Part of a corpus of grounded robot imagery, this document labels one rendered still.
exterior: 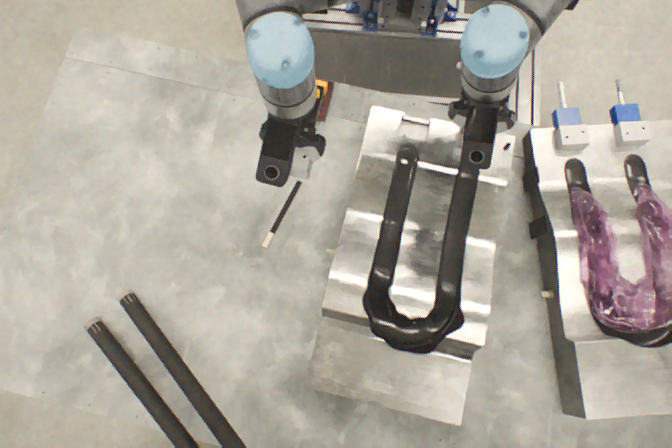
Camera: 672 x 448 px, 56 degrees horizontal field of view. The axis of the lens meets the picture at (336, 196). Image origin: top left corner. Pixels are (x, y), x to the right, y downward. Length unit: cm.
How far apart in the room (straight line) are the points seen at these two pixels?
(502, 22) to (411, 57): 120
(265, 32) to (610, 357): 73
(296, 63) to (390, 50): 125
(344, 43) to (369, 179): 92
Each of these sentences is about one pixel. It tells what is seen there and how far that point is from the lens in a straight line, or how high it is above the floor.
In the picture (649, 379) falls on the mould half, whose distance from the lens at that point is 115.
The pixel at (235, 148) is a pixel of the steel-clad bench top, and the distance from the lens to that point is 124.
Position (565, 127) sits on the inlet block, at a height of 88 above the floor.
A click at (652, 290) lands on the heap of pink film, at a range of 117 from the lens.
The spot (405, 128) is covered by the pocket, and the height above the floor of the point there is 86.
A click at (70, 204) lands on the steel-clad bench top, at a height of 80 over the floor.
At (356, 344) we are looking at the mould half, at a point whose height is 86.
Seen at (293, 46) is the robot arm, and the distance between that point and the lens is 74.
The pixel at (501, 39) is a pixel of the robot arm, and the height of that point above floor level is 129.
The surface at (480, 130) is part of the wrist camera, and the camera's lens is 95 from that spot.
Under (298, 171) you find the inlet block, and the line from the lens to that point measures 106.
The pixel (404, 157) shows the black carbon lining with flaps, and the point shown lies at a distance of 113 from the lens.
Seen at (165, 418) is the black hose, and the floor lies 87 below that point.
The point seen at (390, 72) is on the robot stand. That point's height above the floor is 21.
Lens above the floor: 195
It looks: 75 degrees down
